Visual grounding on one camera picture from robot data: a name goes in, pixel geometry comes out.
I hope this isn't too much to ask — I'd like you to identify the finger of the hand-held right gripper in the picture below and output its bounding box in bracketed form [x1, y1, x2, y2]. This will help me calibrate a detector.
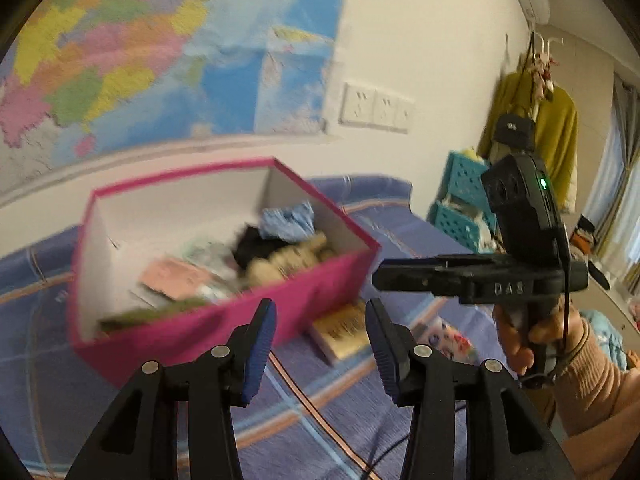
[371, 256, 463, 297]

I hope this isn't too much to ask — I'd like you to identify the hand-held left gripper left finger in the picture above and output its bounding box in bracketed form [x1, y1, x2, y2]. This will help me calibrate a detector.
[65, 298, 278, 480]

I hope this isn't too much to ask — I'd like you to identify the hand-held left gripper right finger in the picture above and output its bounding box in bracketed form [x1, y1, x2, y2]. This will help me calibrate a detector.
[365, 298, 576, 480]

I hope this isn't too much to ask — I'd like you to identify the pink cardboard box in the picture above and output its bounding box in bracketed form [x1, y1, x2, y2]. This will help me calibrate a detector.
[67, 157, 383, 388]

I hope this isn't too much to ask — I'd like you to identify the beige plush toy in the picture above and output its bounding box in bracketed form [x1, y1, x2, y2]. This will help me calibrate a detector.
[246, 232, 337, 288]

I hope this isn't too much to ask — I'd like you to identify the black cloth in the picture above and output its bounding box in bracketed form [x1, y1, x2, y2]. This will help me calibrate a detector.
[232, 225, 291, 271]

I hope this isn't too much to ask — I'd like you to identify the white tissue packet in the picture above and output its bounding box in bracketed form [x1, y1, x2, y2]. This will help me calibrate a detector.
[182, 240, 241, 306]

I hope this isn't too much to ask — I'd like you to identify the pink floral tissue packet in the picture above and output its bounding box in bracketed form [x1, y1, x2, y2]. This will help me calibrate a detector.
[415, 317, 476, 366]
[139, 256, 213, 301]

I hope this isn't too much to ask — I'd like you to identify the blue knitted cloth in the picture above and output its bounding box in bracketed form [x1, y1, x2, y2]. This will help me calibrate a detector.
[259, 201, 317, 241]

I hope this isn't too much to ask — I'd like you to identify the person's right hand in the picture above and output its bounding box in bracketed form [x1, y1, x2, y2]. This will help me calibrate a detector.
[492, 300, 583, 378]

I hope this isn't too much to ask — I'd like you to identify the teal plastic basket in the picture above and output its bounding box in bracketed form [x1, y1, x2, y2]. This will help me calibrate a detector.
[427, 200, 483, 256]
[445, 151, 493, 206]

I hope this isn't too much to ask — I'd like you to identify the black cap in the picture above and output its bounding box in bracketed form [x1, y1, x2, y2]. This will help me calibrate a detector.
[492, 114, 535, 151]

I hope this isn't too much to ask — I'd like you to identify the yellow coat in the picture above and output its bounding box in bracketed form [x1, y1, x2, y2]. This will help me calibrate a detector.
[477, 71, 578, 211]

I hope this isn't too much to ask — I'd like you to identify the blue plaid bed sheet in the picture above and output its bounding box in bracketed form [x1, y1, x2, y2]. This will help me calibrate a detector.
[0, 175, 566, 480]

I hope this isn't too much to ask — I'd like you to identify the light curtain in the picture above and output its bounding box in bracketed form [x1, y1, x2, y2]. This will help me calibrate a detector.
[585, 75, 640, 281]

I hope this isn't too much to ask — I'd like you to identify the green cloth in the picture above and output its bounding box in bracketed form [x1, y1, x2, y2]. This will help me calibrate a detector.
[102, 297, 206, 326]

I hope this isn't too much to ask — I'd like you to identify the floral scarf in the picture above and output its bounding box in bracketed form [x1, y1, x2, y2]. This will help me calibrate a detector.
[527, 52, 557, 105]

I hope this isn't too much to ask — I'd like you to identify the light blue cloth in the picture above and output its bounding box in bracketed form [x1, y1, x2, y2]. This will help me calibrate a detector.
[582, 310, 626, 356]

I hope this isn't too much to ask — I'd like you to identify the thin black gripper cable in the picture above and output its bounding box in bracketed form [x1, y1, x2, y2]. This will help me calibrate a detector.
[547, 227, 578, 386]

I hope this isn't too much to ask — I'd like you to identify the white wall socket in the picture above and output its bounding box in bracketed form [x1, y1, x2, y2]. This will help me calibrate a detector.
[340, 82, 377, 126]
[372, 92, 416, 133]

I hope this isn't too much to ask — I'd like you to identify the colourful wall map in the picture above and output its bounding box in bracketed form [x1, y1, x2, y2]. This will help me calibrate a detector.
[0, 0, 356, 196]

